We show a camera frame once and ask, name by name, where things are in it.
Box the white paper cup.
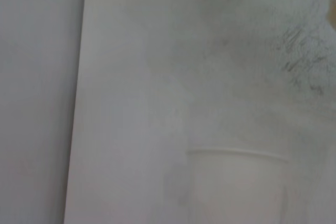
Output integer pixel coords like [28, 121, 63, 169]
[185, 148, 290, 224]

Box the brown water stain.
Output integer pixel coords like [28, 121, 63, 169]
[326, 0, 336, 30]

